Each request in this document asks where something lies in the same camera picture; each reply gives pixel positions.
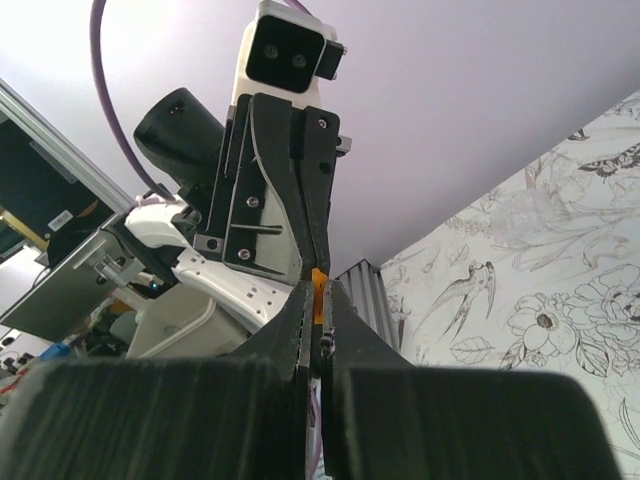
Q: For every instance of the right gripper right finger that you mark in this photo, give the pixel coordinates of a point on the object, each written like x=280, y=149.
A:
x=385, y=418

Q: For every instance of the floral patterned mat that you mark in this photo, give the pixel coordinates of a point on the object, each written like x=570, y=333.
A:
x=540, y=273

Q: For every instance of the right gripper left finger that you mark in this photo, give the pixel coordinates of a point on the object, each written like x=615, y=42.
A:
x=243, y=415

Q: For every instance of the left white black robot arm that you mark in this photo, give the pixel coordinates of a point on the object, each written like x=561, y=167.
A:
x=210, y=309

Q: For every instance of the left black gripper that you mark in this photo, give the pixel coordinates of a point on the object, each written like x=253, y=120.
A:
x=271, y=200

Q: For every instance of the aluminium rail frame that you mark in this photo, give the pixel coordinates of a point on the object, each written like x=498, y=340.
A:
x=55, y=208

